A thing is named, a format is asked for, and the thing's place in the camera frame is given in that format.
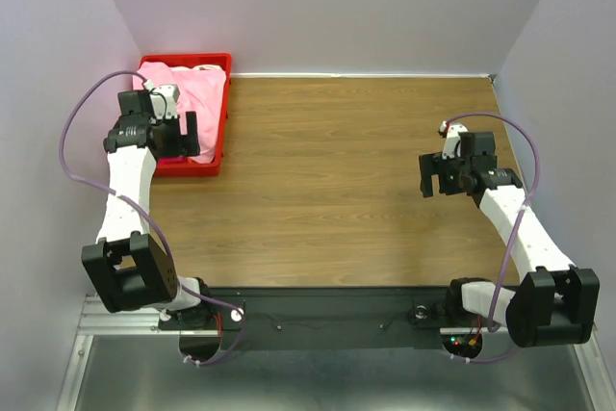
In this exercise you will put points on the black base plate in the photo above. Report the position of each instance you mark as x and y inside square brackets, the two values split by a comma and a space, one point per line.
[303, 318]

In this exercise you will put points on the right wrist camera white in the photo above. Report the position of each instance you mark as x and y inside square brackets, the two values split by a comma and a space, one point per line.
[451, 133]

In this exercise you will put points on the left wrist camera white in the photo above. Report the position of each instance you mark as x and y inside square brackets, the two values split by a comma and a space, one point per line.
[164, 100]

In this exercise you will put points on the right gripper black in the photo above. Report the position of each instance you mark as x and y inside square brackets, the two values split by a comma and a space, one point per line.
[430, 164]

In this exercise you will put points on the pink t shirt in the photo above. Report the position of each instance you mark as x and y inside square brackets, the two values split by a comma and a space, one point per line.
[201, 91]

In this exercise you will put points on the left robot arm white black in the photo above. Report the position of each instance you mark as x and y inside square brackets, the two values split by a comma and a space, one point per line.
[129, 264]

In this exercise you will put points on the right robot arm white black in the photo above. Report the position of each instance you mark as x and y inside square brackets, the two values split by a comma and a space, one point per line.
[555, 302]

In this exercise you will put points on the red plastic bin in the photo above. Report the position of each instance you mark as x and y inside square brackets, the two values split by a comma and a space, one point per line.
[174, 167]

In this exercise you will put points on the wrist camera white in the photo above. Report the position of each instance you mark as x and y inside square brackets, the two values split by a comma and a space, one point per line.
[164, 100]
[451, 133]

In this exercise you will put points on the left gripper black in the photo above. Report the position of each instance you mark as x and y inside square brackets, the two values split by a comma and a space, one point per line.
[183, 142]

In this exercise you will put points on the aluminium rail frame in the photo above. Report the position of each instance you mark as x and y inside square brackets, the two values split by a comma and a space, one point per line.
[126, 362]

